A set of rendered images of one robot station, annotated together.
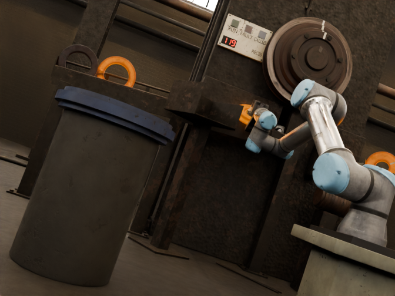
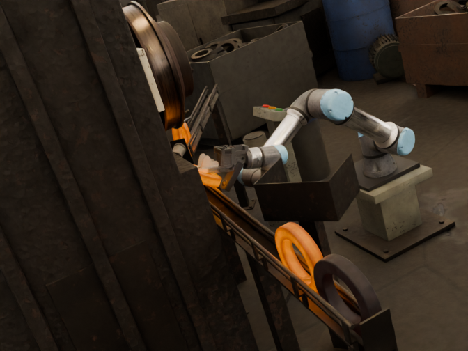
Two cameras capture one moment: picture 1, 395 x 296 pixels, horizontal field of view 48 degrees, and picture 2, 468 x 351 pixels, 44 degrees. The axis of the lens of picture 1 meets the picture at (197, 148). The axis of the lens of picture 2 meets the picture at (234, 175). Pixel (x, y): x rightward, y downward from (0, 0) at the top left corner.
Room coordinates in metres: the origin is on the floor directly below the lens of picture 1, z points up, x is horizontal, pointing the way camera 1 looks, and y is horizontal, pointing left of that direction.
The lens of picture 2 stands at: (2.47, 1.69, 1.41)
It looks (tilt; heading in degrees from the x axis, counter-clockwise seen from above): 20 degrees down; 260
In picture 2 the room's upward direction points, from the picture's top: 17 degrees counter-clockwise
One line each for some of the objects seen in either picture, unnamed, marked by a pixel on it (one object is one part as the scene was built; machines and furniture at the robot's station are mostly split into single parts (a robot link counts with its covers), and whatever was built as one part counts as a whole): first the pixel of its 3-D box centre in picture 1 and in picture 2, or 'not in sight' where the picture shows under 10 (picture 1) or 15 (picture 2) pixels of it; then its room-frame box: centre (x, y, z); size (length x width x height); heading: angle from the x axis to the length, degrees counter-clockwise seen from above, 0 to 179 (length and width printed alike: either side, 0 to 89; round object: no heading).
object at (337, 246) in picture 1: (356, 252); (381, 177); (1.41, -0.58, 0.28); 0.32 x 0.32 x 0.04; 8
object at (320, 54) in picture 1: (315, 59); (171, 60); (2.18, -0.41, 1.11); 0.28 x 0.06 x 0.28; 98
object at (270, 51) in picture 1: (307, 63); (146, 69); (2.28, -0.40, 1.11); 0.47 x 0.06 x 0.47; 98
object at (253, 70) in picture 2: not in sight; (237, 84); (1.36, -3.01, 0.39); 1.03 x 0.83 x 0.77; 23
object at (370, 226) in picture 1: (364, 225); (377, 160); (1.41, -0.58, 0.37); 0.15 x 0.15 x 0.10
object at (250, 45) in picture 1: (245, 38); (139, 77); (2.34, -0.04, 1.15); 0.26 x 0.02 x 0.18; 98
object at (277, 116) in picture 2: not in sight; (285, 158); (1.65, -1.17, 0.31); 0.24 x 0.16 x 0.62; 98
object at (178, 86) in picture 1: (182, 168); (327, 262); (1.95, 0.03, 0.36); 0.26 x 0.20 x 0.72; 133
